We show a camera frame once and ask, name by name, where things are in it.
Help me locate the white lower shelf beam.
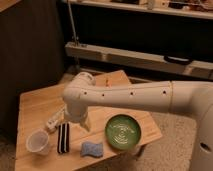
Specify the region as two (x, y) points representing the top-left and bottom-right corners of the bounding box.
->
(65, 42), (213, 80)

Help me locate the green ceramic bowl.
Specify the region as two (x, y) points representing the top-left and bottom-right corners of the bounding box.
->
(105, 114), (142, 150)

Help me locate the metal vertical pole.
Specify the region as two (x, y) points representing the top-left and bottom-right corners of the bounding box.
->
(67, 0), (79, 46)

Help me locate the clear plastic cup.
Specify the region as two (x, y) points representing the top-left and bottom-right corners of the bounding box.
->
(26, 130), (50, 155)

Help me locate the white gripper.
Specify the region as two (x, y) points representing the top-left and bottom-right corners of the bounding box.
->
(64, 104), (91, 131)

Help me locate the black and white striped cloth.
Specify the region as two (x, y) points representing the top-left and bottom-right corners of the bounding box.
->
(57, 123), (69, 154)

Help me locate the orange small object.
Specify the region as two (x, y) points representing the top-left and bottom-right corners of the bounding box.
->
(105, 78), (109, 87)

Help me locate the black handle on shelf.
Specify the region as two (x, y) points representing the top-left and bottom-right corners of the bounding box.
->
(164, 56), (193, 65)

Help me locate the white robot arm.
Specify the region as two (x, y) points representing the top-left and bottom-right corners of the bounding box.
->
(62, 72), (213, 171)

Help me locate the white remote control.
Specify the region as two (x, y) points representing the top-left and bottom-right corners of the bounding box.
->
(45, 107), (65, 132)

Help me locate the blue sponge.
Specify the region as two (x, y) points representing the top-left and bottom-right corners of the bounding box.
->
(81, 142), (103, 158)

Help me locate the white upper shelf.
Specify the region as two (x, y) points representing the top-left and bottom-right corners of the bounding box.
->
(61, 0), (213, 20)

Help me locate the wooden table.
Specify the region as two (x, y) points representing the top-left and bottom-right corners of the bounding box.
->
(14, 69), (163, 171)

